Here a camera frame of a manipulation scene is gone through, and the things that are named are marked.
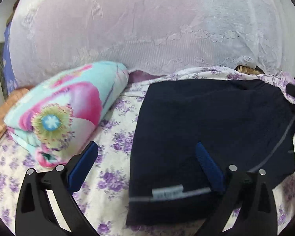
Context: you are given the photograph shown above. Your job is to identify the brown orange pillow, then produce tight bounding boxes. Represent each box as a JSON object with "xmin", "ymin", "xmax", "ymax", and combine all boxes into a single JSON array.
[{"xmin": 0, "ymin": 85, "xmax": 34, "ymax": 139}]

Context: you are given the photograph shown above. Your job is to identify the dark navy sweatpants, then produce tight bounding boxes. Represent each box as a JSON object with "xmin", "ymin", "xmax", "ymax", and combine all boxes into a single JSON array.
[{"xmin": 126, "ymin": 79, "xmax": 295, "ymax": 226}]

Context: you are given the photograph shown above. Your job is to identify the purple floral bed sheet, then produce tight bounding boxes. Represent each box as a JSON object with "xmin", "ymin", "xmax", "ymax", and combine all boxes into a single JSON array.
[{"xmin": 0, "ymin": 67, "xmax": 295, "ymax": 235}]

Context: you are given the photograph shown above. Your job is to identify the folded teal pink floral blanket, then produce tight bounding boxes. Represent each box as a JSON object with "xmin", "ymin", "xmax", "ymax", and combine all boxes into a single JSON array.
[{"xmin": 4, "ymin": 61, "xmax": 129, "ymax": 168}]

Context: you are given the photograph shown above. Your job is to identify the blue patterned cloth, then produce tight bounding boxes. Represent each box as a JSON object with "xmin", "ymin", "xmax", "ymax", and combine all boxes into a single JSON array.
[{"xmin": 3, "ymin": 23, "xmax": 18, "ymax": 95}]

